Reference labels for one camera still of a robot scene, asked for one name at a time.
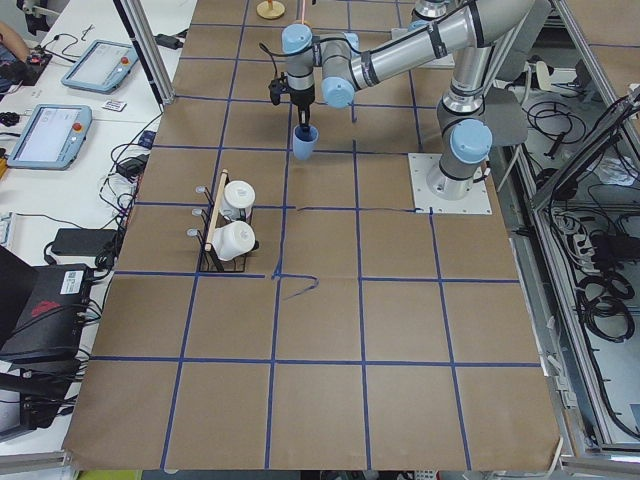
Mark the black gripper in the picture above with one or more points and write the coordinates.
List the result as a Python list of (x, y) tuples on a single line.
[(303, 98)]

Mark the light blue cup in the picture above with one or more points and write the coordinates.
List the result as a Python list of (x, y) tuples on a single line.
[(304, 144)]

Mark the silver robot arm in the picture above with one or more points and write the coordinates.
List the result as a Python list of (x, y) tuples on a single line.
[(480, 35)]

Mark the wooden cup tree stand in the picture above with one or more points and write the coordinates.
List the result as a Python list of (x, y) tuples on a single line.
[(270, 9)]

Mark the white mug far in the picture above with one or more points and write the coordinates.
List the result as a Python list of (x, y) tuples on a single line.
[(237, 200)]

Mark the white mug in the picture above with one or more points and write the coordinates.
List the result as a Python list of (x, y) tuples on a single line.
[(237, 200), (234, 239)]

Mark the white mug near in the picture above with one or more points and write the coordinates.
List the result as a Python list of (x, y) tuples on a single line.
[(234, 239)]

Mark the wooden rack rod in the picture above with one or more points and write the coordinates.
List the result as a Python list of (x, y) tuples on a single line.
[(208, 246)]

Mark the black power adapter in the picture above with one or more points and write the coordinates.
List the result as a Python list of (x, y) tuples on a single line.
[(168, 41)]

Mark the teach pendant far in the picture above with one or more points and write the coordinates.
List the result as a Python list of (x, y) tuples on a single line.
[(102, 68)]

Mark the teach pendant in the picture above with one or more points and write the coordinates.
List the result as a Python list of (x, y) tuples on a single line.
[(52, 138), (102, 68)]

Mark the black laptop power brick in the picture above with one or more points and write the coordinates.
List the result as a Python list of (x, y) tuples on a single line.
[(82, 242)]

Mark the teach pendant near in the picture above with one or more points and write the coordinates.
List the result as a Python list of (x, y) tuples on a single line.
[(52, 138)]

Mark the black computer box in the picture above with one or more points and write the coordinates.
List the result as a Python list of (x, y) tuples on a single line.
[(41, 309)]

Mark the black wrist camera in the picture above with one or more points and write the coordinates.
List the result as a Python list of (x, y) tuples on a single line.
[(278, 87)]

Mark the black wire mug rack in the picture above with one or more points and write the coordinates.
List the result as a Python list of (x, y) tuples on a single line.
[(209, 262)]

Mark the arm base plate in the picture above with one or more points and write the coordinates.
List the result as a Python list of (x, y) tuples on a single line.
[(433, 192)]

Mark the aluminium frame post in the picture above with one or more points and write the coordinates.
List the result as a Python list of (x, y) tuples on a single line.
[(137, 27)]

